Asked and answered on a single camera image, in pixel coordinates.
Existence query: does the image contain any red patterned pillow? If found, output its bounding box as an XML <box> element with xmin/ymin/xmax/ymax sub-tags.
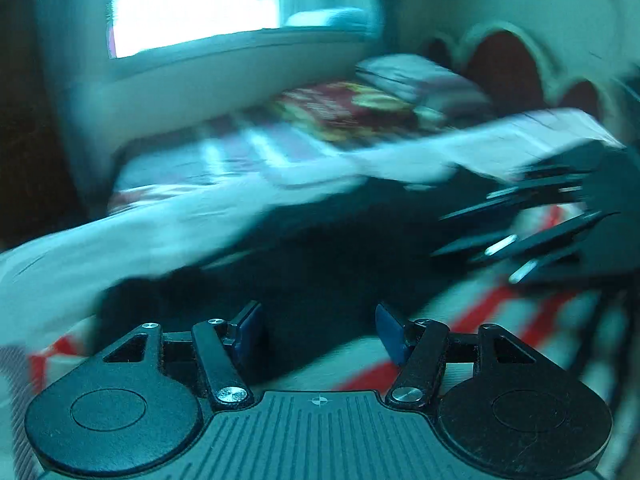
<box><xmin>269</xmin><ymin>81</ymin><xmax>443</xmax><ymax>147</ymax></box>

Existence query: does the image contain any dark wooden door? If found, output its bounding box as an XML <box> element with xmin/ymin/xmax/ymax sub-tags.
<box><xmin>0</xmin><ymin>0</ymin><xmax>68</xmax><ymax>246</ymax></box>

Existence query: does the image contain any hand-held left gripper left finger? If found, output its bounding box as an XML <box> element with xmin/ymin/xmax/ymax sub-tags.
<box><xmin>101</xmin><ymin>300</ymin><xmax>266</xmax><ymax>412</ymax></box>

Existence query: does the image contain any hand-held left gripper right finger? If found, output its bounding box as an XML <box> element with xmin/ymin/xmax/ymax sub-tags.
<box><xmin>375</xmin><ymin>302</ymin><xmax>539</xmax><ymax>408</ymax></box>

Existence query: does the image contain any red scalloped headboard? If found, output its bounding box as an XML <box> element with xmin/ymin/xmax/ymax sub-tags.
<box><xmin>419</xmin><ymin>21</ymin><xmax>628</xmax><ymax>128</ymax></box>

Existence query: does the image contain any white patterned bed sheet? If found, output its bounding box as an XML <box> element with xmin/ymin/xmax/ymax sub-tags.
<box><xmin>0</xmin><ymin>107</ymin><xmax>628</xmax><ymax>351</ymax></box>

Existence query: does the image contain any striped knit sweater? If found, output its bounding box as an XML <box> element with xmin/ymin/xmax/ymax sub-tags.
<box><xmin>20</xmin><ymin>162</ymin><xmax>626</xmax><ymax>397</ymax></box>

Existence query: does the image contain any window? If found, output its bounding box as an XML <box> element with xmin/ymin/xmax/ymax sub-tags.
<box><xmin>100</xmin><ymin>0</ymin><xmax>381</xmax><ymax>63</ymax></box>

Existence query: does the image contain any blue curtain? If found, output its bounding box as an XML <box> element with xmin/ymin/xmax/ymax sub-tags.
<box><xmin>32</xmin><ymin>0</ymin><xmax>113</xmax><ymax>196</ymax></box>

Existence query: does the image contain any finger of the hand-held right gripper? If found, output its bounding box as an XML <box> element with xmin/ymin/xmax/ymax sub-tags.
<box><xmin>438</xmin><ymin>162</ymin><xmax>593</xmax><ymax>221</ymax></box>
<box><xmin>430</xmin><ymin>211</ymin><xmax>617</xmax><ymax>285</ymax></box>

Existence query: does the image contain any grey striped pillow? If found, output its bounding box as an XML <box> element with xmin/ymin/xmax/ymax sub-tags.
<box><xmin>354</xmin><ymin>53</ymin><xmax>495</xmax><ymax>122</ymax></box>

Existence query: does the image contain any folded blanket on sill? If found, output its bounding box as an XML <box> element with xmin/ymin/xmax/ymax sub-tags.
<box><xmin>284</xmin><ymin>7</ymin><xmax>372</xmax><ymax>30</ymax></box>

